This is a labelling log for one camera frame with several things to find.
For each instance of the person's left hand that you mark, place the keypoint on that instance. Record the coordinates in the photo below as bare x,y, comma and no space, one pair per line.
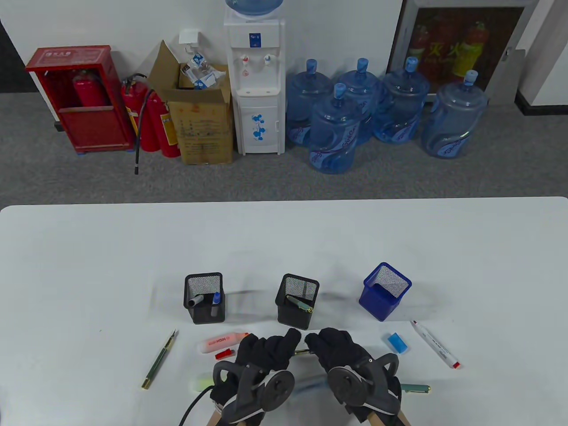
262,350

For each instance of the person's right hand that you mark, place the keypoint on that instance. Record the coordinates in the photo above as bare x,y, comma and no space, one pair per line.
341,350

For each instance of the red marker pen cap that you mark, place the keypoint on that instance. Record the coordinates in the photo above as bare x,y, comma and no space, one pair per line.
223,354

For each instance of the pale blue highlighter pen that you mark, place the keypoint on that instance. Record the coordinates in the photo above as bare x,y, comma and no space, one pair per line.
310,382

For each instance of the light blue highlighter pen cap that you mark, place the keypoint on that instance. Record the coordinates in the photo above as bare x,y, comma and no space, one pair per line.
397,343

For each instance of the green pens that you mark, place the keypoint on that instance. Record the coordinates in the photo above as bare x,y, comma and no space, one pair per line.
297,302

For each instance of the grey marker blue end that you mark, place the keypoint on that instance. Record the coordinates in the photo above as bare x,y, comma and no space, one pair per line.
214,309

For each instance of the grey marker black end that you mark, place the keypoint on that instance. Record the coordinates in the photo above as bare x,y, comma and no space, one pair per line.
197,299

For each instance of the green fountain pen cap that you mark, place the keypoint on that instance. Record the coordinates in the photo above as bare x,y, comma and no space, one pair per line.
417,389

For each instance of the grey marker red end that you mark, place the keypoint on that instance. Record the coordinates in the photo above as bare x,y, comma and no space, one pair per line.
435,344

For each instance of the person's left forearm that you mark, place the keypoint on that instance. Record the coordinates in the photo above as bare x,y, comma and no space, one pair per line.
215,419

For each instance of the person's right forearm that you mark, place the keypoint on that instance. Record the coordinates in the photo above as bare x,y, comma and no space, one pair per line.
404,419

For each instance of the salmon pink highlighter pen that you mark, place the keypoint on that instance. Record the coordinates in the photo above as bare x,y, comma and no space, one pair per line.
219,342

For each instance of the black mesh pen holder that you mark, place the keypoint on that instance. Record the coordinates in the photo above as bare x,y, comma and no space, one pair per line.
293,319
202,316

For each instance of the blue mesh pen holder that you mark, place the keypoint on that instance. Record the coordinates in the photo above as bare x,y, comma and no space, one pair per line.
377,305

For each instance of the pale yellow highlighter pen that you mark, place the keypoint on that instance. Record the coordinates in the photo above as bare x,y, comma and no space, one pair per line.
202,382

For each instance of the black wrist-mounted tracker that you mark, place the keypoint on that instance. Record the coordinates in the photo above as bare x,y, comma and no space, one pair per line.
346,386
277,390

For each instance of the blue water jug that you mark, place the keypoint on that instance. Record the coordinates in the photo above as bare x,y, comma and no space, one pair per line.
306,97
399,106
452,120
366,88
333,133

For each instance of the brown cardboard box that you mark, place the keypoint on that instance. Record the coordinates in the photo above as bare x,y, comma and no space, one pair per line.
204,133

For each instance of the white water dispenser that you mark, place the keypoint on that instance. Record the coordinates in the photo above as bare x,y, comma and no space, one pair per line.
257,111

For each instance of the red fire extinguisher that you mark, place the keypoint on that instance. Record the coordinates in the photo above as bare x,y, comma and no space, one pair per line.
155,120
91,91
131,100

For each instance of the red fire extinguisher cabinet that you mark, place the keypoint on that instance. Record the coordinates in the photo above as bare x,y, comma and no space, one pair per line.
93,128

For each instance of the pile of white-blue packets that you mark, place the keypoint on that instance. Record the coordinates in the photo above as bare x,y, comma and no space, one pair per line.
199,77

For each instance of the glass-door fire cabinet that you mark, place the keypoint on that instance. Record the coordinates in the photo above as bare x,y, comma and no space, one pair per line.
443,49

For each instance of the black double door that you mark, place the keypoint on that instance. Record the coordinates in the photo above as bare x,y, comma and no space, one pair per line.
11,80

